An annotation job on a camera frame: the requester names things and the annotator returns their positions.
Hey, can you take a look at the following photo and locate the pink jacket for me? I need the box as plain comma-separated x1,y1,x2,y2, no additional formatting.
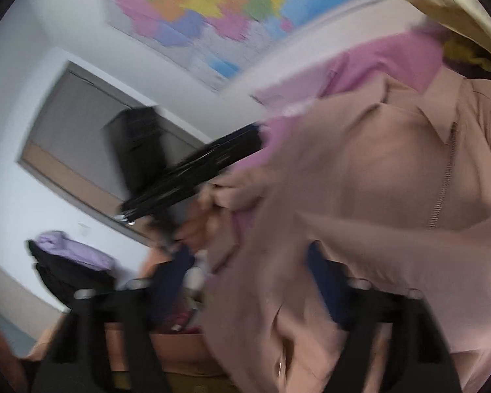
184,69,491,393

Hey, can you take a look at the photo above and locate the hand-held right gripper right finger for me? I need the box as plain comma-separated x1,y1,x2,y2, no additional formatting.
307,241,463,393

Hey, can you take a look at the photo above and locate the grey door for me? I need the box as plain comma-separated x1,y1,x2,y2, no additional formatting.
16,61,213,246

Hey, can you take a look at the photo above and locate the cream cloth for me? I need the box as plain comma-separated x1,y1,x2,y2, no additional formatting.
397,0,491,74

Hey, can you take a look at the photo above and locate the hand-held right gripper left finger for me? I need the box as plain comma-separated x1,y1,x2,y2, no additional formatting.
32,246,197,393

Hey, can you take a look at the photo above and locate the colourful wall map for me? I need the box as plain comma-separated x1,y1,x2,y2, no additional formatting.
94,0,446,93

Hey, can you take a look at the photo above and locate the pink floral bedsheet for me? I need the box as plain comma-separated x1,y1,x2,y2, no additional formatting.
251,28,446,173

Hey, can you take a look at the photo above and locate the orange brown box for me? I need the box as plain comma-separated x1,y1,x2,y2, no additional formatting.
25,250,230,377

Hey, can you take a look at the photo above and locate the purple cloth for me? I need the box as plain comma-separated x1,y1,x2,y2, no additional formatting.
37,230,116,271

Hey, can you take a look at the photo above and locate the mustard yellow garment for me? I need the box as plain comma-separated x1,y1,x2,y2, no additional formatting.
444,35,491,80

